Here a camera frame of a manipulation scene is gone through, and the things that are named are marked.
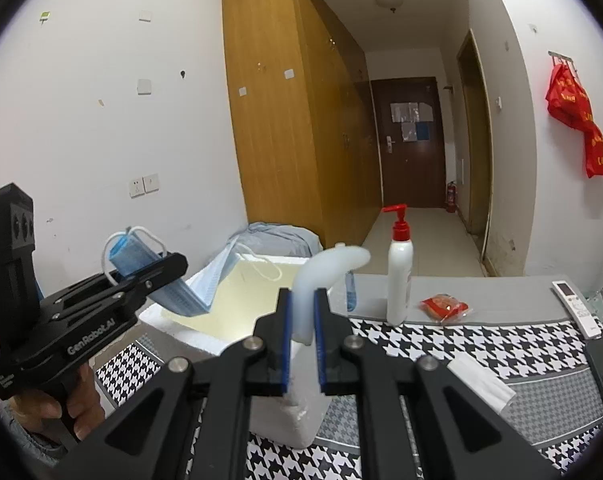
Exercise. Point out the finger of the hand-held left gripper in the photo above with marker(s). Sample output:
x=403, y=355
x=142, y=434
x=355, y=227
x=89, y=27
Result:
x=126, y=302
x=166, y=265

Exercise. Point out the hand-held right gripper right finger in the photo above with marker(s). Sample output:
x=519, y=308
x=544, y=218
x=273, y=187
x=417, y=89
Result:
x=322, y=340

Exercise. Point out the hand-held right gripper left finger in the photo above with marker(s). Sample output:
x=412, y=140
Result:
x=284, y=340

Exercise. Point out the blue face mask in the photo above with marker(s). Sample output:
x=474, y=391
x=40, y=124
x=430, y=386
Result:
x=191, y=290

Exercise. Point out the white foam box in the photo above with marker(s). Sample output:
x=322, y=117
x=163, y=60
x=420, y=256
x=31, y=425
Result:
x=241, y=305

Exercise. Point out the white soft foam strip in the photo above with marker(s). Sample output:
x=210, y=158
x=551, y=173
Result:
x=331, y=260

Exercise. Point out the person's left forearm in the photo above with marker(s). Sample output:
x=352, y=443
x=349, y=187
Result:
x=26, y=435

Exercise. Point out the person's left hand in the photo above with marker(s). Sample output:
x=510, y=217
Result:
x=89, y=400

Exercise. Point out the small blue spray bottle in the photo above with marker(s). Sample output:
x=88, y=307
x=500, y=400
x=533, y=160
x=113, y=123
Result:
x=351, y=290

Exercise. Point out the white red pump lotion bottle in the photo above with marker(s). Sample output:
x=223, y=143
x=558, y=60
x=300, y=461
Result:
x=399, y=280

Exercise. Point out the grey-blue cloth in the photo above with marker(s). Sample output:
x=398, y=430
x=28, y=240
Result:
x=281, y=240

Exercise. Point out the red snack packet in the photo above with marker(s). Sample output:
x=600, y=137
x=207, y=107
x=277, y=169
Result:
x=444, y=307

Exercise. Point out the white paper tissue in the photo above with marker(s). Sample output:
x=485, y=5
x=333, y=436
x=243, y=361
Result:
x=481, y=382

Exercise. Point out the wooden wardrobe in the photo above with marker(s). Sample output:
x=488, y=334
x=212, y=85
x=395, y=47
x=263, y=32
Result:
x=291, y=150

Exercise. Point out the red fire extinguisher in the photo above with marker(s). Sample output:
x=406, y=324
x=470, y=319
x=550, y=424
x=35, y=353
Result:
x=451, y=199

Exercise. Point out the dark brown entrance door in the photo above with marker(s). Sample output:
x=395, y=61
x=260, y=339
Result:
x=411, y=170

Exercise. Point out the houndstooth grey tablecloth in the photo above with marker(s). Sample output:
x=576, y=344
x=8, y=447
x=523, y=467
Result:
x=531, y=400

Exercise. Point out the small white door notice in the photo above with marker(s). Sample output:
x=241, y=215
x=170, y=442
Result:
x=408, y=131

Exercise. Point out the blue door notice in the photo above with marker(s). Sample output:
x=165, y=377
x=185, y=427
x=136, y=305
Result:
x=423, y=130

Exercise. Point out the large white door notice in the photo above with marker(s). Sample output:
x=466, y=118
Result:
x=404, y=112

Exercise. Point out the white remote control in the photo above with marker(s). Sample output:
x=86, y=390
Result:
x=579, y=307

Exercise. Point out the black smartphone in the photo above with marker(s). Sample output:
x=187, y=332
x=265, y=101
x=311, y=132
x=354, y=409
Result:
x=599, y=370

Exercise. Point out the narrow red cloth bag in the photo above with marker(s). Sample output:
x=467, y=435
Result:
x=597, y=152

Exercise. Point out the wide red cloth bag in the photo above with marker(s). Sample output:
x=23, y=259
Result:
x=569, y=100

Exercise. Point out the round ceiling lamp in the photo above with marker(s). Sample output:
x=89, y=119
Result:
x=389, y=2

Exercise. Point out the white wall socket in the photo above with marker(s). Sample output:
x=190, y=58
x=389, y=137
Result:
x=152, y=183
x=136, y=187

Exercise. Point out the white wall switch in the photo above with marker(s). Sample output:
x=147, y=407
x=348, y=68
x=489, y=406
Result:
x=144, y=86

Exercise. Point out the wooden side door frame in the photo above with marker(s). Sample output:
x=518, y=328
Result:
x=476, y=150

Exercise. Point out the white blank wall plate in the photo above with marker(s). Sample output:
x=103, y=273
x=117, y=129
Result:
x=144, y=15

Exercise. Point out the metal wall hook rack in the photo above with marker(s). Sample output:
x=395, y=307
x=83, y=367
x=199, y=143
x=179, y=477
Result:
x=564, y=58

